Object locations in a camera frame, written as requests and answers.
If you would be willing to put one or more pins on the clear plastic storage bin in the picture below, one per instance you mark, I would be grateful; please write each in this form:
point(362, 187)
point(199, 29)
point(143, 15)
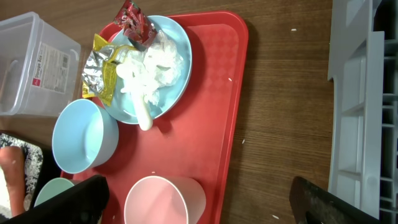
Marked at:
point(39, 67)

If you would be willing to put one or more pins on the light blue bowl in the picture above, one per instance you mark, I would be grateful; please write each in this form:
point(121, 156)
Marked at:
point(84, 136)

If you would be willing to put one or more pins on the light blue plate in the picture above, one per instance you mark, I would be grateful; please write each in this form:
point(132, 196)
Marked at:
point(122, 109)

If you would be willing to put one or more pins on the orange carrot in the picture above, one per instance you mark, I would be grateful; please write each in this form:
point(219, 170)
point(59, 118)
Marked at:
point(12, 164)

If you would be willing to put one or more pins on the red snack wrapper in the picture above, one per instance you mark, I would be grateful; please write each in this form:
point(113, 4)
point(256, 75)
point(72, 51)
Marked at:
point(135, 25)

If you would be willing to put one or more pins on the grey dishwasher rack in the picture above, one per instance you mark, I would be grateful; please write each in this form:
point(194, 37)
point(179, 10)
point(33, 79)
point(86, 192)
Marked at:
point(363, 68)

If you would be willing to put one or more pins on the black waste tray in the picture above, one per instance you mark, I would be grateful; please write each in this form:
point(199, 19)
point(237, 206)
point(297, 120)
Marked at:
point(49, 169)

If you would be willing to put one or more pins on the yellow foil wrapper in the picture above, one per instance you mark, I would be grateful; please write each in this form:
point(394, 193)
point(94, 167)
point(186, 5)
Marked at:
point(99, 73)

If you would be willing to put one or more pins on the pink cup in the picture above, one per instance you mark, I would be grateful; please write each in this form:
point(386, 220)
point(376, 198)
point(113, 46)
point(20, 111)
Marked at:
point(155, 199)

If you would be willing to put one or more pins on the red serving tray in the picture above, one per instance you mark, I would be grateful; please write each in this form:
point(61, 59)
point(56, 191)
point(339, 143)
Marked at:
point(193, 139)

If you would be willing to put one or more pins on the white plastic spoon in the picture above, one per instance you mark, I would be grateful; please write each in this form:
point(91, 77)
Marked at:
point(143, 116)

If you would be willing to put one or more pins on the white rice grains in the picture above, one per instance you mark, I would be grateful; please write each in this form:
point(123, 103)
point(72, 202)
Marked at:
point(33, 160)

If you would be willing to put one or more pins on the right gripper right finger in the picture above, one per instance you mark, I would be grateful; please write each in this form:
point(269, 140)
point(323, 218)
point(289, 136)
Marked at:
point(311, 204)

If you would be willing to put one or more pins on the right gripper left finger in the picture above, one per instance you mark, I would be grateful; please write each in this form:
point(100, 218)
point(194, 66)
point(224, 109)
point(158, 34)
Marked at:
point(83, 203)

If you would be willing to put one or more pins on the white tissue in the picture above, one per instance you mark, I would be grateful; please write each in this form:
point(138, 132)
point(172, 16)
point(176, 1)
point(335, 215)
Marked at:
point(157, 67)

